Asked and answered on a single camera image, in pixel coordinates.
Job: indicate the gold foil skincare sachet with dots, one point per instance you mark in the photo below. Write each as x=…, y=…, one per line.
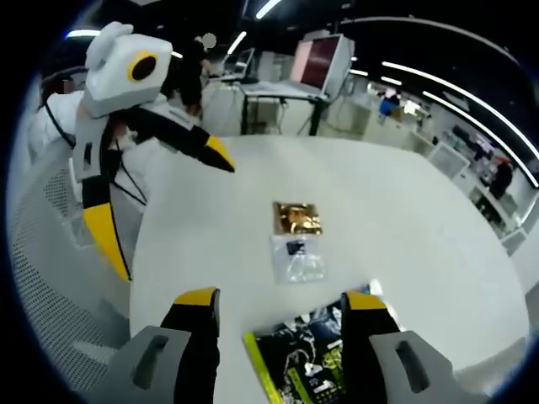
x=297, y=219

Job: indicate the long ceiling light strip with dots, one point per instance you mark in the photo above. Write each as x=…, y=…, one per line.
x=433, y=96
x=267, y=9
x=393, y=65

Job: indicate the grey mesh office chair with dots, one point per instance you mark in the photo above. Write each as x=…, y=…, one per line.
x=46, y=261

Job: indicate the white office chair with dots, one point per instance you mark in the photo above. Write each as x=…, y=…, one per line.
x=448, y=162
x=513, y=242

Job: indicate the short ceiling light strip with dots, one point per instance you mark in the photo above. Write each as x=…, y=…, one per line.
x=82, y=33

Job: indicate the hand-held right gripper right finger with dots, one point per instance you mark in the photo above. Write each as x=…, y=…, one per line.
x=362, y=370

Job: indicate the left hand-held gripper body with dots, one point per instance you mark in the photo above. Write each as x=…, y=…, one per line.
x=113, y=84

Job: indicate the green silver skincare pouch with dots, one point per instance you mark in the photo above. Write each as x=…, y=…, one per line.
x=303, y=362

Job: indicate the person's white coat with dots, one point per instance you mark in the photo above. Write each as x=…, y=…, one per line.
x=143, y=177

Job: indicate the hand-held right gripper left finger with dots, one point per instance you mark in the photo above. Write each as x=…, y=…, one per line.
x=195, y=362

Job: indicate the black laptop stand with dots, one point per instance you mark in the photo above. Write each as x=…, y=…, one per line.
x=316, y=120

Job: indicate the clear skincare sachet black label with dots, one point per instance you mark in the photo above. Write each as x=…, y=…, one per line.
x=299, y=261

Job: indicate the grey laptop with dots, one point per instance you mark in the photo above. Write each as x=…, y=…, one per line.
x=322, y=59

